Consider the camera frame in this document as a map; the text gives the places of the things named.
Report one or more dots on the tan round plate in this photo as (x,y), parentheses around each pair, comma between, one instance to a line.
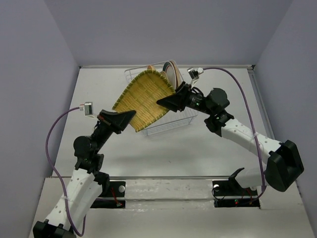
(151,67)

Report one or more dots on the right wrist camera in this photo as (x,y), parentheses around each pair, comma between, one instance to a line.
(195,74)

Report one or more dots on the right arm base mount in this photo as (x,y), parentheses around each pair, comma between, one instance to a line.
(229,194)

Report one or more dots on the white wire dish rack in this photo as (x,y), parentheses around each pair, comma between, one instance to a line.
(169,121)

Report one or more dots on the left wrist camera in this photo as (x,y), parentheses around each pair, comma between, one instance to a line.
(88,110)

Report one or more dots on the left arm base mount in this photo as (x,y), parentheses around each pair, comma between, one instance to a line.
(113,197)

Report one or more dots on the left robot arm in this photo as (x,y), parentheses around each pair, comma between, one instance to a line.
(68,218)

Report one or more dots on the white plate with green rim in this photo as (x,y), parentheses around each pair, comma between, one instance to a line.
(170,73)

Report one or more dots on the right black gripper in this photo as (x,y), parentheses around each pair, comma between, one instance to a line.
(178,101)

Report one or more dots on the yellow bamboo-pattern rectangular plate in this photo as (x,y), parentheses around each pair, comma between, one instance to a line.
(141,95)

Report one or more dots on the beige plate with leaf design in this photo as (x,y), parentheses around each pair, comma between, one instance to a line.
(178,75)

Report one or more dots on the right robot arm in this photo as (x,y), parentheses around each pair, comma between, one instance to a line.
(280,163)

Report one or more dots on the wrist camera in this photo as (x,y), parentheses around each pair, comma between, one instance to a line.
(88,110)
(195,74)

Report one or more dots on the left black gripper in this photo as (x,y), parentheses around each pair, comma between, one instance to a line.
(115,121)

